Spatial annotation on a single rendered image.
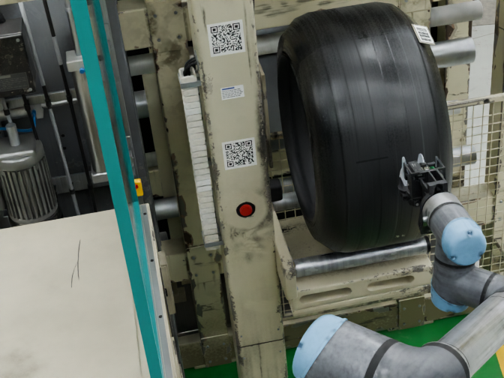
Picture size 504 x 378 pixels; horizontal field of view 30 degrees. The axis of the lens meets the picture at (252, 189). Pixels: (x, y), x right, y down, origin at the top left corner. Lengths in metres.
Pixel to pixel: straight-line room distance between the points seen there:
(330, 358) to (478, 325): 0.28
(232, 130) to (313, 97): 0.21
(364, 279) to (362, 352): 0.89
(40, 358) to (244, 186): 0.75
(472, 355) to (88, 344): 0.64
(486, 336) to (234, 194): 0.83
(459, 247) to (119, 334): 0.62
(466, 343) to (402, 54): 0.75
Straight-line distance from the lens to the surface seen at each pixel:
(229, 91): 2.06
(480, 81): 4.93
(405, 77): 2.03
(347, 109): 1.99
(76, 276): 1.80
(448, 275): 1.77
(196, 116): 2.09
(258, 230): 2.28
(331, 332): 1.46
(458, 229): 1.72
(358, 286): 2.33
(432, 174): 1.88
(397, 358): 1.43
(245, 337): 2.50
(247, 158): 2.16
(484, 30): 5.45
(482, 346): 1.57
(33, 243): 1.91
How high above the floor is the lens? 2.38
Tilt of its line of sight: 35 degrees down
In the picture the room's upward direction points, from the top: 6 degrees counter-clockwise
